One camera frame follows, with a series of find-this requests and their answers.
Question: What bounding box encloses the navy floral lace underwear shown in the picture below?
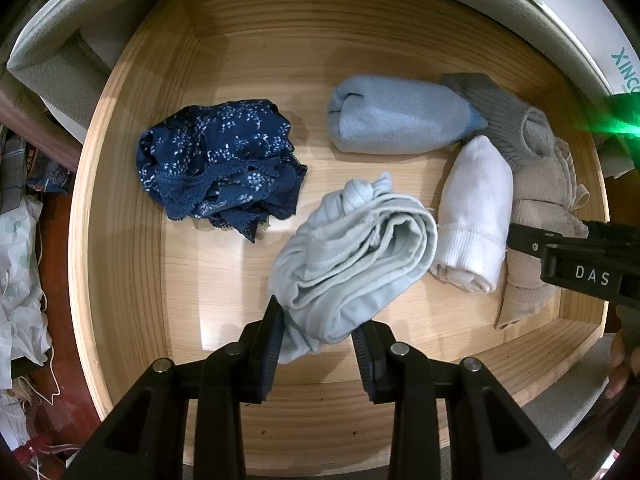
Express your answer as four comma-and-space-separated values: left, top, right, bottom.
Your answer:
136, 100, 308, 244

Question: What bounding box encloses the beige garment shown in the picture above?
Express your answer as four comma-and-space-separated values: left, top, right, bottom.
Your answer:
495, 137, 591, 331

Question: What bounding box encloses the pale mint underwear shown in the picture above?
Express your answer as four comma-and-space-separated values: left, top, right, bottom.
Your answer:
267, 171, 438, 365

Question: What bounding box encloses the pile of white cloth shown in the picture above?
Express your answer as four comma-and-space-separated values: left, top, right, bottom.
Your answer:
0, 195, 53, 391

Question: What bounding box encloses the grey ribbed sock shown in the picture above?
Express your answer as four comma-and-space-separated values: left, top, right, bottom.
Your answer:
441, 72, 556, 171

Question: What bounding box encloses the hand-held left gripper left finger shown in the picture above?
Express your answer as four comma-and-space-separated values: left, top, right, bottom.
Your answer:
62, 295, 286, 480

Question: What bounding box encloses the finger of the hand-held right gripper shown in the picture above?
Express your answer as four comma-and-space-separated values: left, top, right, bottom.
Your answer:
506, 220, 640, 263
540, 244, 640, 307

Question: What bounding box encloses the light blue rolled sock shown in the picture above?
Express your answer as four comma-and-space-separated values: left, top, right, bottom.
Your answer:
327, 75, 488, 154

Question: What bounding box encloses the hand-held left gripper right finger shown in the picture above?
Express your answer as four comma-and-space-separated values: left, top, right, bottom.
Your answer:
350, 317, 576, 480

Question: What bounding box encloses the person's right hand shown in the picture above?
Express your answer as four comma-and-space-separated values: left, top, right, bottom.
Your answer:
606, 305, 640, 401

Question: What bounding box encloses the white sock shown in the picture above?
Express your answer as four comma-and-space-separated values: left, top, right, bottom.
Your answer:
430, 135, 515, 295

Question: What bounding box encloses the small red object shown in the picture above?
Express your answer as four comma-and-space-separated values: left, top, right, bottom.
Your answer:
15, 437, 56, 468

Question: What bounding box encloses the wooden drawer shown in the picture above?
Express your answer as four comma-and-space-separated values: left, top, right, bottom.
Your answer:
67, 0, 613, 471

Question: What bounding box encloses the dark blue cloth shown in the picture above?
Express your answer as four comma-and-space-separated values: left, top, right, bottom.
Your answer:
27, 150, 76, 196

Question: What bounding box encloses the grey plaid cloth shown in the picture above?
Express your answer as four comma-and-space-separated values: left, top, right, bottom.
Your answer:
0, 127, 31, 211

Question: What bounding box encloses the brown wooden bed rail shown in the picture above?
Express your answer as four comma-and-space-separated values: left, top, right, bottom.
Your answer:
0, 75, 83, 161

